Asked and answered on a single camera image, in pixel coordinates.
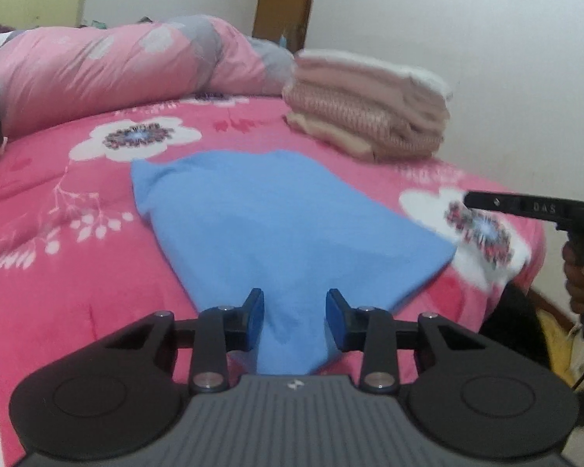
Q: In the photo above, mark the dark cloth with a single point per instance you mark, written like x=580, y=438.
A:
x=511, y=326

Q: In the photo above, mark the pink floral blanket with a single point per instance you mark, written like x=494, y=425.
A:
x=78, y=262

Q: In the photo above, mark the white folded cloth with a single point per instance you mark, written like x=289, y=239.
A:
x=370, y=75

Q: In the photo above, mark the wooden door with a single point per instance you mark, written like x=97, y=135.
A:
x=284, y=0

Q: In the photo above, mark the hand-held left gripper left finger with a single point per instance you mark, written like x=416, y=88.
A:
x=255, y=318

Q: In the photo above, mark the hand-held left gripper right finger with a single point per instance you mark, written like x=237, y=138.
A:
x=335, y=321

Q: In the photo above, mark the pink grey floral duvet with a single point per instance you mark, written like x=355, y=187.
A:
x=102, y=68

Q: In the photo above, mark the blue t-shirt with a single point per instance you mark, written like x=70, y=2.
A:
x=282, y=224

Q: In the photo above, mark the beige folded cloth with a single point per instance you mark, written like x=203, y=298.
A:
x=331, y=134

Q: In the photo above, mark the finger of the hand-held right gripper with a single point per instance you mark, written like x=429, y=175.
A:
x=491, y=202

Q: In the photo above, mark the person's right hand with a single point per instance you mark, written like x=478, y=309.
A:
x=581, y=284

